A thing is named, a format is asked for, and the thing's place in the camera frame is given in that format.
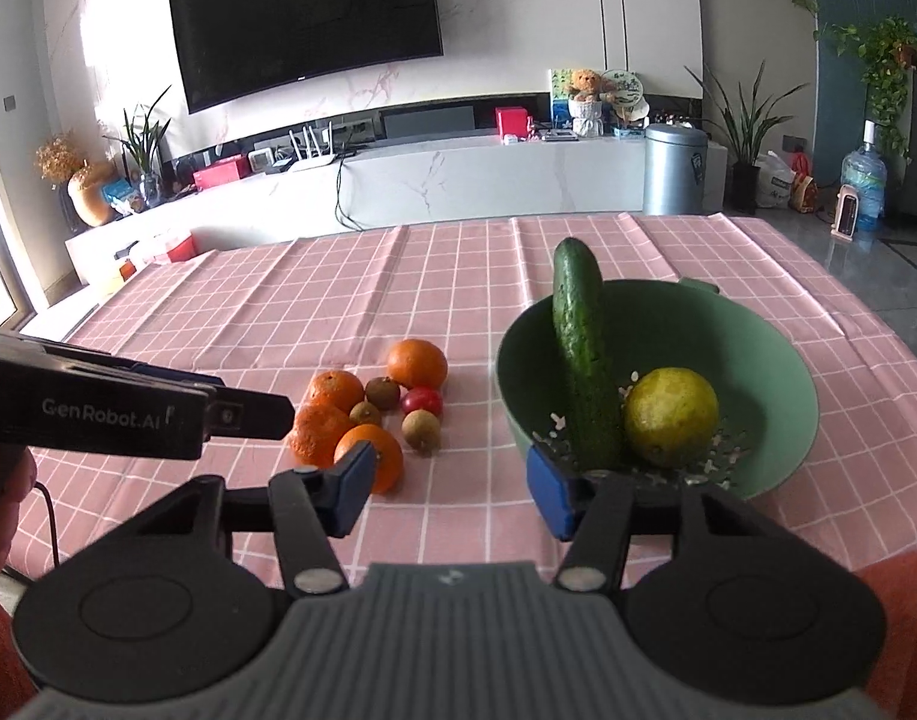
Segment long red box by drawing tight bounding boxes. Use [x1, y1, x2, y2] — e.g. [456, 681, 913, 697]
[191, 155, 251, 190]

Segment green bowl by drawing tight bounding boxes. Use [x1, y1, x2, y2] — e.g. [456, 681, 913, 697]
[495, 277, 820, 500]

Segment dried yellow flowers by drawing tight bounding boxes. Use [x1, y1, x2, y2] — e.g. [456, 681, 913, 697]
[34, 130, 94, 185]

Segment blue water bottle with pump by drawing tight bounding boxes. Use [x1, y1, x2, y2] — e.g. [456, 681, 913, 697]
[840, 119, 889, 233]

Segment white marble tv cabinet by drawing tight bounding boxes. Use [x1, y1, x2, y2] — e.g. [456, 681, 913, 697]
[63, 131, 730, 295]

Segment black television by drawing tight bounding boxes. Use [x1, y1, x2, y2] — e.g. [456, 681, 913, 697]
[167, 0, 443, 116]

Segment white router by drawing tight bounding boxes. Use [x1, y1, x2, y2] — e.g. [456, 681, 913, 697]
[288, 125, 341, 173]

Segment black cable on cabinet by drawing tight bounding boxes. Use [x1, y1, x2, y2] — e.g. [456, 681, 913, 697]
[333, 148, 371, 231]

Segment pink checked tablecloth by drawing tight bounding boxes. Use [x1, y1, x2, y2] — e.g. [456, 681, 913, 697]
[7, 211, 917, 605]

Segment orange vase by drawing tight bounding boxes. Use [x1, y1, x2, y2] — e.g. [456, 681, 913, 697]
[67, 160, 119, 229]

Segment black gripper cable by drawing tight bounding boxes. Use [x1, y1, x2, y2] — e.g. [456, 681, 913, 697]
[29, 478, 64, 572]

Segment white knitted basket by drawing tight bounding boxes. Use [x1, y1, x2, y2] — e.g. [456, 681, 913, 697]
[568, 98, 605, 140]

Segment long leaf plant in jar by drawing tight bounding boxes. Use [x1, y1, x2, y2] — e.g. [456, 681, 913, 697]
[104, 85, 176, 205]

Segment white plastic bag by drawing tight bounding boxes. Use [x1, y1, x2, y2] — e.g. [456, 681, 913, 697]
[754, 153, 798, 210]

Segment round paper fan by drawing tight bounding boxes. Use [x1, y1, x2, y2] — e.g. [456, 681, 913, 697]
[604, 70, 645, 109]

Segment orange red bag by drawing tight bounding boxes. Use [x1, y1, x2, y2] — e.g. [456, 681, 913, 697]
[792, 153, 820, 213]

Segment red tomato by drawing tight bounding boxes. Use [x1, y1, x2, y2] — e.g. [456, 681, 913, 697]
[400, 386, 445, 422]

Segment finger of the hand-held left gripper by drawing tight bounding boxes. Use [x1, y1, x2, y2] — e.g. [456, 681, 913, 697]
[132, 362, 229, 391]
[203, 384, 296, 442]

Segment blue green picture card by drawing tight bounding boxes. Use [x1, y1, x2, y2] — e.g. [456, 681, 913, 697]
[547, 67, 577, 125]

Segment silver trash can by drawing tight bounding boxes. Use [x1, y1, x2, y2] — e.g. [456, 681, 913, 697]
[642, 124, 709, 218]

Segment tall leaf plant black pot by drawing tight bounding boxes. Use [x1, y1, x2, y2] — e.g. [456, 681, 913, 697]
[685, 58, 795, 215]

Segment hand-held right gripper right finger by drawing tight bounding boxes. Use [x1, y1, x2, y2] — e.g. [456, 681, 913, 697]
[526, 446, 782, 595]

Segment orange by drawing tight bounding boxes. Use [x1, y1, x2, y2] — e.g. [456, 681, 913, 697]
[306, 370, 367, 421]
[333, 424, 406, 497]
[286, 403, 352, 468]
[386, 339, 449, 392]

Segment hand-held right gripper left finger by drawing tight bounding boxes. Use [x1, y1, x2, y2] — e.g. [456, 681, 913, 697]
[127, 441, 377, 597]

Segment brown teddy bear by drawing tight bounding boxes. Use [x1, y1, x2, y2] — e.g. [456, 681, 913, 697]
[565, 69, 607, 104]

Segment yellow-green pear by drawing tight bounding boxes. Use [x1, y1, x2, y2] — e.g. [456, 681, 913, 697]
[624, 367, 721, 469]

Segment hanging green vine plant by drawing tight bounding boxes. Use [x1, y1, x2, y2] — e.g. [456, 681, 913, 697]
[825, 15, 917, 164]

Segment orange cloth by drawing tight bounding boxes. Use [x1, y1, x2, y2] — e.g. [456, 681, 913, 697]
[0, 551, 917, 720]

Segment cucumber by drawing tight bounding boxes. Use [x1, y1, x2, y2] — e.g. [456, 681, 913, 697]
[552, 238, 627, 470]

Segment small pink heater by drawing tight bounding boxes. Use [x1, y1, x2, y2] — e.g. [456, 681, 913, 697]
[831, 185, 864, 242]

